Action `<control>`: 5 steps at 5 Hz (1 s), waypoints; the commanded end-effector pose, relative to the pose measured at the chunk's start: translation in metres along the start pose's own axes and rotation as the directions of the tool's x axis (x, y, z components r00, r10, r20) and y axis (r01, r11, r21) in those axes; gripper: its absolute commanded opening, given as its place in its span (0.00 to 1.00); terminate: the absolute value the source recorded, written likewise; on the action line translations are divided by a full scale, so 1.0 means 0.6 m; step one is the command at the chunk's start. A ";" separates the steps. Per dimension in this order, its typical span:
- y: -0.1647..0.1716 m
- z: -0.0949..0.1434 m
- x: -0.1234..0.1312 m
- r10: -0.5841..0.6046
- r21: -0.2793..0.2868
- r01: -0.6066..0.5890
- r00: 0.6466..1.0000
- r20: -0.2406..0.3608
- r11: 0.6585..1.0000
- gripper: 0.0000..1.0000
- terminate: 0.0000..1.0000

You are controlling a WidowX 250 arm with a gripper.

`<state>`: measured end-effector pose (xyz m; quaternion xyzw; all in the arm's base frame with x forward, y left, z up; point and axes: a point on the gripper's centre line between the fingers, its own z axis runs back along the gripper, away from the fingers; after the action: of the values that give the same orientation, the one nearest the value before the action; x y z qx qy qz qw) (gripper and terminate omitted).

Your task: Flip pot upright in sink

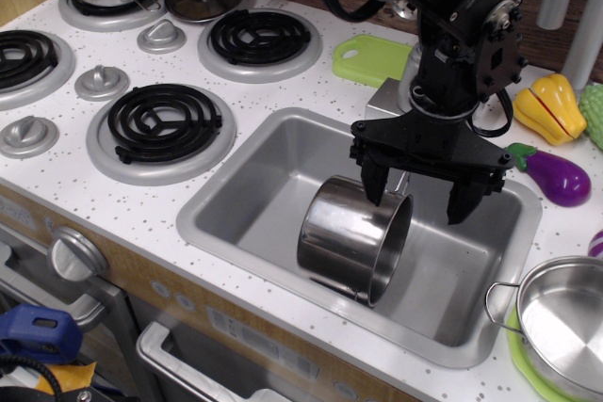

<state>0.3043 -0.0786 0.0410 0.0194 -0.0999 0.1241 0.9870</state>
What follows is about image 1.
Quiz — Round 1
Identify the grey stove knob top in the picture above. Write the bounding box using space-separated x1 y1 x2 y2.
137 19 187 55

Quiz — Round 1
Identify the blue clamp tool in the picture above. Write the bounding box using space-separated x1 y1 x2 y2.
1 304 84 364

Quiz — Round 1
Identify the grey metal sink basin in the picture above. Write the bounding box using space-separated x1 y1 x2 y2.
176 108 542 368

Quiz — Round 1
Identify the grey stove knob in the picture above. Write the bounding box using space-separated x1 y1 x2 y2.
137 19 187 55
74 65 130 102
1 116 59 159

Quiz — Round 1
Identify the black coil burner left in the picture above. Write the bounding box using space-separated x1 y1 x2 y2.
1 30 58 89

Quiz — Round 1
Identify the black coil burner front right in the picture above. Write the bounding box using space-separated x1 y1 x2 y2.
106 84 223 164

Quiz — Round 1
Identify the green plate under pot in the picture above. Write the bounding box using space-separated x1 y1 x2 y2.
507 308 602 401

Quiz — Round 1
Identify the grey oven door handle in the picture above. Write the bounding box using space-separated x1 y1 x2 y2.
136 321 288 402

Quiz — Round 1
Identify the green toy cutting board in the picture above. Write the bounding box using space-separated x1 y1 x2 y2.
332 34 413 88

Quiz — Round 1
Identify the grey oven knob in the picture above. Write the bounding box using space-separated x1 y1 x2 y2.
47 226 109 282

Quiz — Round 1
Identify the grey stove knob middle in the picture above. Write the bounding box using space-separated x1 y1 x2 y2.
74 65 130 102

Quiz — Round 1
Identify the large steel pot right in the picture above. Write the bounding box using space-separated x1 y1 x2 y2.
484 256 602 401

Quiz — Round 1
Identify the grey stove knob bottom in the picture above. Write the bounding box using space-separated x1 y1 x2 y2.
1 116 59 159

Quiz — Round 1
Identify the green toy corn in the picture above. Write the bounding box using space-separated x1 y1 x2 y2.
579 85 603 150

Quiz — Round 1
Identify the yellow toy bell pepper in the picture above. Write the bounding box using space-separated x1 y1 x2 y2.
513 73 587 146

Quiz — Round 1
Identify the purple striped toy vegetable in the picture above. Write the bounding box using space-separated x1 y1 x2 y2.
587 230 603 259

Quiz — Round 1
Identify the black coil burner back right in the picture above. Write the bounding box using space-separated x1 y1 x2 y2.
209 9 312 66

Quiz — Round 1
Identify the purple toy eggplant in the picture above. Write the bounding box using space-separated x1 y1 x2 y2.
506 143 592 207

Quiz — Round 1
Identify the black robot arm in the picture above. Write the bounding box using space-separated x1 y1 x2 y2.
350 0 527 224

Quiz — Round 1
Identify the black coil burner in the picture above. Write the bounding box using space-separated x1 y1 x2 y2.
1 30 58 89
106 84 223 164
209 9 312 66

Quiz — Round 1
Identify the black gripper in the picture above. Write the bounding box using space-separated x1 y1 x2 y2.
350 111 513 225

